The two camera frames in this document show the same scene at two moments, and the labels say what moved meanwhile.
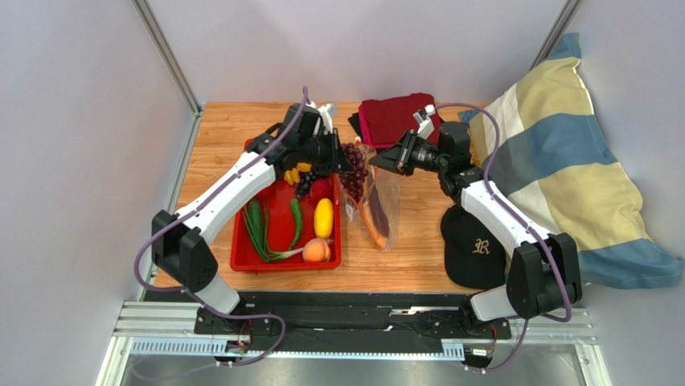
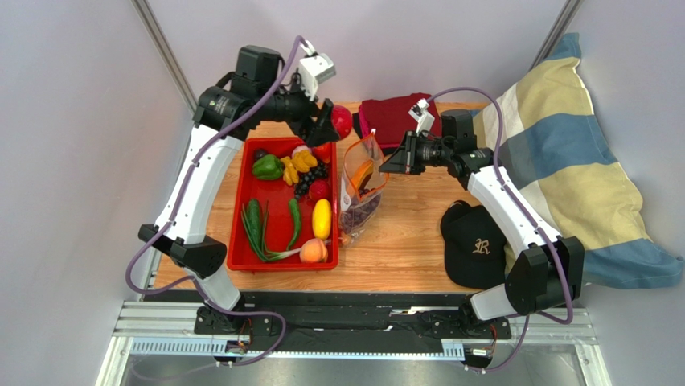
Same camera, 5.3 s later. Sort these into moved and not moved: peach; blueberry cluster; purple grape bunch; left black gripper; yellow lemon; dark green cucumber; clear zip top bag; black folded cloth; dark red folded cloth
Moved: purple grape bunch; left black gripper; clear zip top bag
Not moved: yellow lemon; dark green cucumber; peach; dark red folded cloth; black folded cloth; blueberry cluster
